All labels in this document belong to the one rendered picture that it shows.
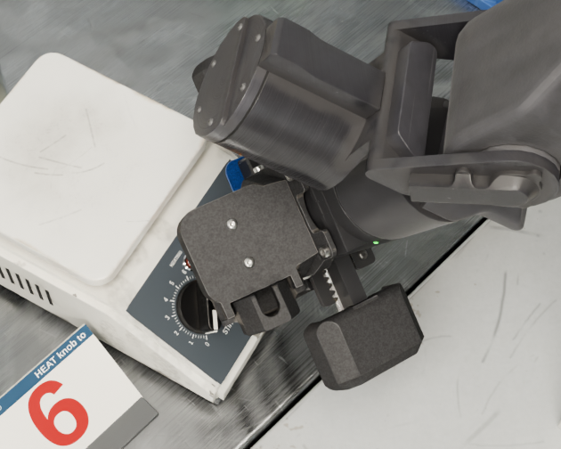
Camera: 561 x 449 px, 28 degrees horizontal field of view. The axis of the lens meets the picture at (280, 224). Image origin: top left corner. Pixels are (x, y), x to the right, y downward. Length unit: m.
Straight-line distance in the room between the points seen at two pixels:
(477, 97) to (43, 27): 0.46
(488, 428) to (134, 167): 0.26
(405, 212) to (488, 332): 0.24
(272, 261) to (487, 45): 0.16
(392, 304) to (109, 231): 0.17
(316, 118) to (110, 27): 0.39
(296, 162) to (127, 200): 0.20
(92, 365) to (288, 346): 0.12
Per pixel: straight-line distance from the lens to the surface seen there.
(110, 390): 0.68
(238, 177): 0.60
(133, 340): 0.65
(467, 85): 0.45
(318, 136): 0.46
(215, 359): 0.66
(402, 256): 0.73
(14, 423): 0.66
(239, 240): 0.53
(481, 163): 0.43
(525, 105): 0.42
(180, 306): 0.65
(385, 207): 0.50
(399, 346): 0.59
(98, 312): 0.65
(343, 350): 0.58
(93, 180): 0.65
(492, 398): 0.71
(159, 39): 0.82
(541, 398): 0.71
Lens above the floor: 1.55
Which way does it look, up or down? 62 degrees down
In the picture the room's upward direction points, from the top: 5 degrees clockwise
